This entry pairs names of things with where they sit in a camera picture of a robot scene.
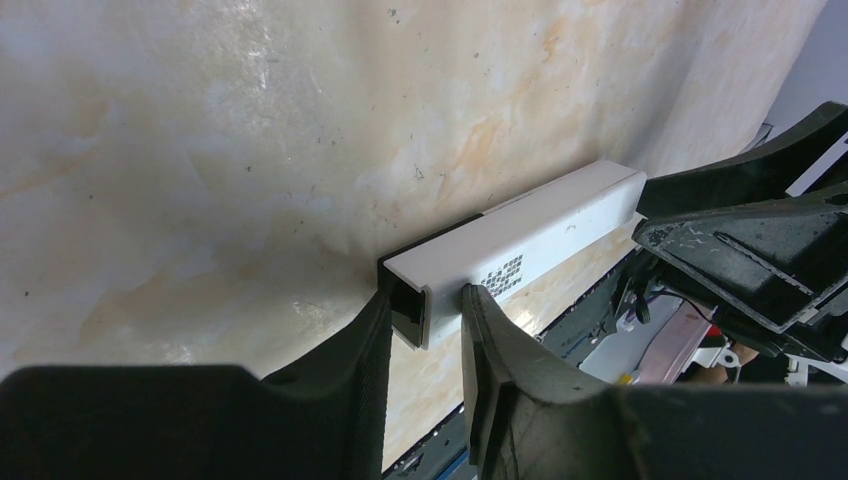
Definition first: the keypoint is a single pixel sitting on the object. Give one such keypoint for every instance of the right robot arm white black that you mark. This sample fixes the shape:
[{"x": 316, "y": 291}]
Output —
[{"x": 652, "y": 321}]

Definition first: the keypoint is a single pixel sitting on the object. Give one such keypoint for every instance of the long white remote control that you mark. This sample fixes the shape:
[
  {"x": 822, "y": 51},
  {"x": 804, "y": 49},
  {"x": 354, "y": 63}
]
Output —
[{"x": 504, "y": 248}]

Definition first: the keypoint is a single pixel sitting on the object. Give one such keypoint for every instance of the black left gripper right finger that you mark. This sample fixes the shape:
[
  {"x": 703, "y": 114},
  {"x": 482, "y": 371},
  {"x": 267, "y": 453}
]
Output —
[{"x": 748, "y": 431}]

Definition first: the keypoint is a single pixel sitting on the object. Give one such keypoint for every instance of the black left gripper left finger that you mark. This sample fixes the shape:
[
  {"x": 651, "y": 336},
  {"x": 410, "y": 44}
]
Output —
[{"x": 321, "y": 417}]

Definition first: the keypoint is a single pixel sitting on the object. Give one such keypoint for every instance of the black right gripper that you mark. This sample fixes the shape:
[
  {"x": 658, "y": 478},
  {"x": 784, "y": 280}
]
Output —
[{"x": 779, "y": 266}]

